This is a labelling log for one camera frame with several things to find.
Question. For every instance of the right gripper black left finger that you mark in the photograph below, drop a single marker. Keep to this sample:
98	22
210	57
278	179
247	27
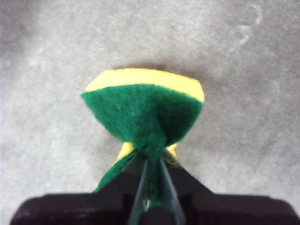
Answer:
93	208

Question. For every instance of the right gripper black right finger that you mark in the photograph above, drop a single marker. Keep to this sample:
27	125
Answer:
222	211

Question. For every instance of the yellow sponge with green pad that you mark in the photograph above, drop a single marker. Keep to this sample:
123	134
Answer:
143	107

